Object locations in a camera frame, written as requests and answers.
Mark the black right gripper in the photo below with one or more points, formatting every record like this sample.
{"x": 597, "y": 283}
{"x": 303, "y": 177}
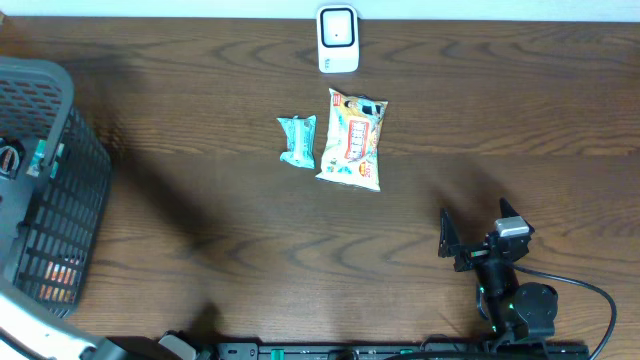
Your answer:
{"x": 472, "y": 255}

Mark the large yellow snack bag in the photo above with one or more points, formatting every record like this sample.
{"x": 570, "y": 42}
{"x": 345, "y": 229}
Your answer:
{"x": 351, "y": 152}

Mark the teal snack pack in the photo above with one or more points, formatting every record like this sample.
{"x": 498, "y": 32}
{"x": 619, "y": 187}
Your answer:
{"x": 300, "y": 135}

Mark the teal tissue pack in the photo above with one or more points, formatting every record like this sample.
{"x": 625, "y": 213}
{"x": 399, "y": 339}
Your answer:
{"x": 36, "y": 164}

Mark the dark green round-logo box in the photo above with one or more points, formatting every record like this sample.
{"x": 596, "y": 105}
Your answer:
{"x": 12, "y": 154}

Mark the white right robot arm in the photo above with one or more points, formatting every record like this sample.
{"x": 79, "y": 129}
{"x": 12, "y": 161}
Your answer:
{"x": 518, "y": 312}

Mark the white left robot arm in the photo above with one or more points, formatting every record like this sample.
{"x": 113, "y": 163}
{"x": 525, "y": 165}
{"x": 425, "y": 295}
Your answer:
{"x": 30, "y": 331}

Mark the white barcode scanner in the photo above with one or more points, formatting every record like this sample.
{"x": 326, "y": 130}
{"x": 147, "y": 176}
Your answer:
{"x": 337, "y": 39}

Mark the grey plastic shopping basket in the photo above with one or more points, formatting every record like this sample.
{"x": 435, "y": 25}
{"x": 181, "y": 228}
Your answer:
{"x": 49, "y": 226}

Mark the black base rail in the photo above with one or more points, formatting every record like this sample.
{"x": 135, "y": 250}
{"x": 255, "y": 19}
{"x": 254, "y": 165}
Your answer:
{"x": 433, "y": 348}

